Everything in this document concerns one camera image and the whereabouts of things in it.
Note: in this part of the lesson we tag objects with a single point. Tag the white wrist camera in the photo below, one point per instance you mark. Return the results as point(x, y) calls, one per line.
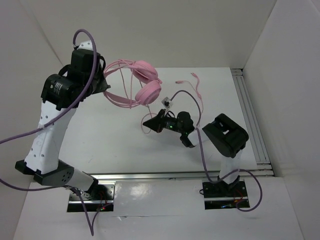
point(167, 103)
point(85, 45)

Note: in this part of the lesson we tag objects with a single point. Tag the aluminium side rail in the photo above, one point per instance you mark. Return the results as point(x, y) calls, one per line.
point(264, 166)

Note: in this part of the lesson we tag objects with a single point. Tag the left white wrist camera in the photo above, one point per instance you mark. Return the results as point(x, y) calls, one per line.
point(85, 45)

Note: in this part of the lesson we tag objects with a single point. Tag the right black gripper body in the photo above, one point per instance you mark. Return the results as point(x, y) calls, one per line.
point(170, 123)

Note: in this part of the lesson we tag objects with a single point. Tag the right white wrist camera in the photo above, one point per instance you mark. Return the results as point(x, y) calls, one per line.
point(167, 103)

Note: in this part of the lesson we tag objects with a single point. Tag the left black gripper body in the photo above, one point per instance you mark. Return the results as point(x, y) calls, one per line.
point(99, 83)

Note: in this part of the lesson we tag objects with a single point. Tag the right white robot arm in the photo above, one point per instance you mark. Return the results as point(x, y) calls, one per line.
point(228, 138)

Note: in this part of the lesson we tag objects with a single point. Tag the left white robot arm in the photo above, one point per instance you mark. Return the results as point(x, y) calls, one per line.
point(57, 108)

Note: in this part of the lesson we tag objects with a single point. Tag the aluminium front rail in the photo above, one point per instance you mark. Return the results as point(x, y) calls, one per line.
point(150, 176)

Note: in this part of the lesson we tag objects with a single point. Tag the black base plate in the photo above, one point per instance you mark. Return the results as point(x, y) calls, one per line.
point(102, 199)
point(216, 196)

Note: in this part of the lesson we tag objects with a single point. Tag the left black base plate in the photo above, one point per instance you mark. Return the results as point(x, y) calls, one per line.
point(102, 199)

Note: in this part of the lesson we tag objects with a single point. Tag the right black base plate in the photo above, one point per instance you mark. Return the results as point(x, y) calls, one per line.
point(216, 196)

